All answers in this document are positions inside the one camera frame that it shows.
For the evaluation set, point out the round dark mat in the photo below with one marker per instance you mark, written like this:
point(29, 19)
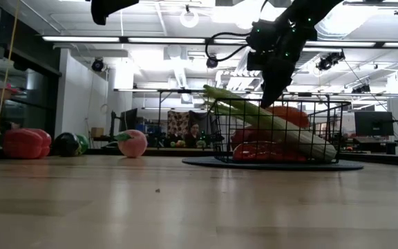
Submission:
point(271, 166)

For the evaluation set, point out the pink dragon fruit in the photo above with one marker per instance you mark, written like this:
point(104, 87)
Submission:
point(245, 135)

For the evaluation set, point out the patterned cloth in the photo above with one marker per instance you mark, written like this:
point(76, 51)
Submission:
point(177, 121)

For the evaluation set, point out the silver ventilation duct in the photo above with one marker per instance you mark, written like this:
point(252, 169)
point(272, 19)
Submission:
point(304, 65)

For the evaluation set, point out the green lime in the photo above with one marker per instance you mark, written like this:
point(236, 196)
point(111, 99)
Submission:
point(84, 143)

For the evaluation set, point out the pink peach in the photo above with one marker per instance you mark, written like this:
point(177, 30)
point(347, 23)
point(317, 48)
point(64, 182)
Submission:
point(135, 145)

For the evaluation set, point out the long red pepper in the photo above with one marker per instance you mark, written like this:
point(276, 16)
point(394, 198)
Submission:
point(264, 152)

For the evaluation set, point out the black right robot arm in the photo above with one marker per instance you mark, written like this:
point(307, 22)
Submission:
point(309, 10)

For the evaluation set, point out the cardboard box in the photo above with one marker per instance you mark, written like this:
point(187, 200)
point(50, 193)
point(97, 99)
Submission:
point(97, 131)

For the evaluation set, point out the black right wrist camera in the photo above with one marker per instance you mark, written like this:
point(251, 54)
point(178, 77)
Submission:
point(263, 36)

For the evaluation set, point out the black ceiling spotlight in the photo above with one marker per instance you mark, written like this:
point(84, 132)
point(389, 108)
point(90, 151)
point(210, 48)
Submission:
point(328, 61)
point(212, 62)
point(97, 65)
point(361, 89)

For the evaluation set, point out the dark purple eggplant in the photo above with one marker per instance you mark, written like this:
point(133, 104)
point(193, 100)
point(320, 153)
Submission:
point(64, 145)

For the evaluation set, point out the round white ceiling lamp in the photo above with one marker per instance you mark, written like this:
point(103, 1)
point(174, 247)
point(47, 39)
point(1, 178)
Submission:
point(189, 26)

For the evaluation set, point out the black computer monitor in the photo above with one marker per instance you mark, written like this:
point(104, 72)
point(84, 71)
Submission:
point(130, 120)
point(373, 123)

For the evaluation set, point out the orange red pepper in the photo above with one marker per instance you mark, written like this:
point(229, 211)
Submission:
point(290, 115)

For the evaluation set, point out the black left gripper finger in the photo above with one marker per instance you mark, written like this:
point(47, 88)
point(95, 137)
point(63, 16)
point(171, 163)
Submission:
point(102, 10)

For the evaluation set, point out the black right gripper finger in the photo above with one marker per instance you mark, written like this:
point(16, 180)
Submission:
point(276, 79)

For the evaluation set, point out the dark cloth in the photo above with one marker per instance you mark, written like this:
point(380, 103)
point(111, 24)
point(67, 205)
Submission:
point(199, 117)

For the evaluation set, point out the long ceiling light bar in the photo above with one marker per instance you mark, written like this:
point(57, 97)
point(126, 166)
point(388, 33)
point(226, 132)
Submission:
point(171, 41)

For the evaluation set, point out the red bell pepper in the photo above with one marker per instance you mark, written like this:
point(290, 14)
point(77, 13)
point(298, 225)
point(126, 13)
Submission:
point(26, 143)

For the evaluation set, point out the black ceiling track fixture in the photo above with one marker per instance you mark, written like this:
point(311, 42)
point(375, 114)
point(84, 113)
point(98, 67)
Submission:
point(371, 3)

